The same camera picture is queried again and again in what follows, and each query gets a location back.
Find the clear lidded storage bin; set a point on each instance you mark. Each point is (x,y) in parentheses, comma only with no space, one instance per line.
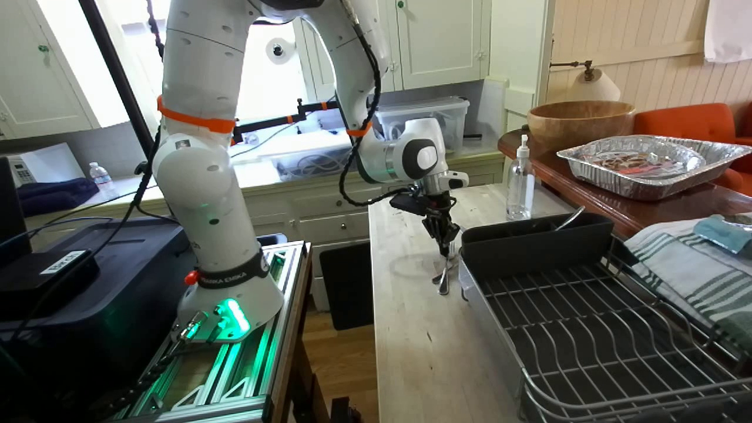
(438,108)

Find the dark brown wooden table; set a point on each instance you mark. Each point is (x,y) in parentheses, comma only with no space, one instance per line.
(626,210)

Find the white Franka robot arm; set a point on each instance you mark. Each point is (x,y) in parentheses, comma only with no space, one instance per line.
(202,178)

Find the silver spoon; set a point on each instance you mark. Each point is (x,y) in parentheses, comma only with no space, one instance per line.
(452,269)

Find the black boom with orange clamps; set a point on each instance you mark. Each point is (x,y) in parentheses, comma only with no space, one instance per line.
(273,120)

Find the black diagonal pole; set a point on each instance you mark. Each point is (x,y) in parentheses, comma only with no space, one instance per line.
(118,78)

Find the silver fork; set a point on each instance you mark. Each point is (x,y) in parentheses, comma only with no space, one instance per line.
(444,282)

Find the white hanging cloth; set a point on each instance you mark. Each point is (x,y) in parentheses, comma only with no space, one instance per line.
(728,31)

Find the black control box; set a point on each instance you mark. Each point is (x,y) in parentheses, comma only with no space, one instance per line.
(94,343)

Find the black labelled device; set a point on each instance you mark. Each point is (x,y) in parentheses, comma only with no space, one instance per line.
(48,282)

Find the white panelled cabinet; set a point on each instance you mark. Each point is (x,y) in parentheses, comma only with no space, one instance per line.
(447,39)
(48,70)

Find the clear hand sanitizer bottle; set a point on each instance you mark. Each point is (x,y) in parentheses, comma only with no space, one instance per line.
(519,189)

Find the orange sofa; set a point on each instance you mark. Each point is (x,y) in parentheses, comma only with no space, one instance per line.
(682,120)

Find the white paper towel roll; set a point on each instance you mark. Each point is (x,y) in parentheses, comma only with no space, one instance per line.
(280,49)

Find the white dome lamp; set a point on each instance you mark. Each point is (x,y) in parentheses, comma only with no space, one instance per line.
(591,86)

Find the large wooden bowl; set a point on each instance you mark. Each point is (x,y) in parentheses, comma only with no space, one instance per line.
(579,125)

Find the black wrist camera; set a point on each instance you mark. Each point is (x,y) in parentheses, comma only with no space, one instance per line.
(406,203)

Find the small clear water bottle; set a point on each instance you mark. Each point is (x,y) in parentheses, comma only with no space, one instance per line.
(98,178)

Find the black cutlery holder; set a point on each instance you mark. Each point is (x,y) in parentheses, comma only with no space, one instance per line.
(532,242)

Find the navy blue cloth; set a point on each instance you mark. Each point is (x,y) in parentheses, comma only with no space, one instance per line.
(55,196)

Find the aluminium foil tray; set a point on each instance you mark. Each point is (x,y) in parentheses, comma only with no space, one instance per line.
(649,177)

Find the aluminium robot mount stand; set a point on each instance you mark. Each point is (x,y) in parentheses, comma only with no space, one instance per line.
(235,366)

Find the cream counter with drawers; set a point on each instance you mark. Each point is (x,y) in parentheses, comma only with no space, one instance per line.
(313,208)

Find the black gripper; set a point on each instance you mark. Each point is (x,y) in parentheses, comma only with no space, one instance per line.
(438,212)

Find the teal cloth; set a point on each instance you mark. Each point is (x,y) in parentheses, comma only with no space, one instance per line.
(723,232)

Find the black screen edge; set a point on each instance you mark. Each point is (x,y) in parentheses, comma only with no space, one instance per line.
(11,212)

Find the white green striped towel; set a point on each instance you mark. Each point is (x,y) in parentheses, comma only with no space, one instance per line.
(688,274)

